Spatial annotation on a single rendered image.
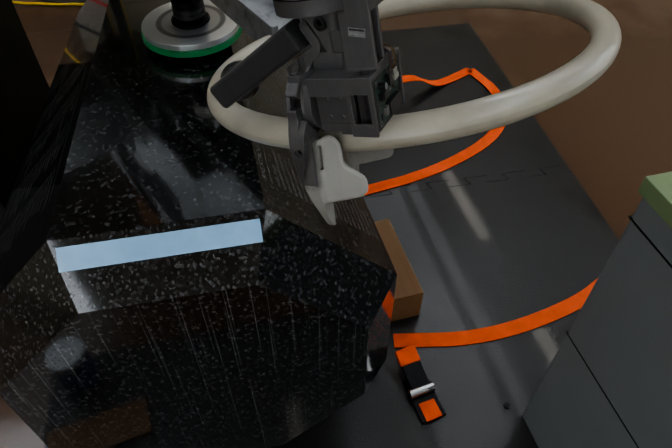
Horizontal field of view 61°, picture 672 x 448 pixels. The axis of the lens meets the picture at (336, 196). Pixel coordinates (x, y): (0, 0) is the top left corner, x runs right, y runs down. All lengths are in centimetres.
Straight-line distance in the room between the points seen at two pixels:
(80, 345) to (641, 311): 94
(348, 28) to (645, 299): 78
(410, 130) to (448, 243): 147
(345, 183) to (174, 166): 56
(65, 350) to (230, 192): 37
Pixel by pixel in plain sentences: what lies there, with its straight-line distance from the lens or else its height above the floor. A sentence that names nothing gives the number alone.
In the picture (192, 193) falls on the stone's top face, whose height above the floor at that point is 83.
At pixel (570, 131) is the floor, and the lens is 256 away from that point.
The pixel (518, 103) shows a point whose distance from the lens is 53.
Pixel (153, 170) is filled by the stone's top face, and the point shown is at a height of 83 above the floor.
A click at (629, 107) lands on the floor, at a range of 281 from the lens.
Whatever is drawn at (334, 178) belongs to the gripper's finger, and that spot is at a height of 114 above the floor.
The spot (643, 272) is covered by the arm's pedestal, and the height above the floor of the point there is 73.
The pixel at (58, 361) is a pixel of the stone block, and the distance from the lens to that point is 109.
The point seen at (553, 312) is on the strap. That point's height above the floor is 2.
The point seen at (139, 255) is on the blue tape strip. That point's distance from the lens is 94.
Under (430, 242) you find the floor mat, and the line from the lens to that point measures 195.
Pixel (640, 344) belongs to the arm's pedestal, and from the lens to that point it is 114.
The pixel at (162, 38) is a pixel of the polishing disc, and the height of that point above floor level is 87.
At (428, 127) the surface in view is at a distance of 50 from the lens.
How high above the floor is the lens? 149
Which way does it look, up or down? 46 degrees down
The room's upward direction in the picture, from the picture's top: straight up
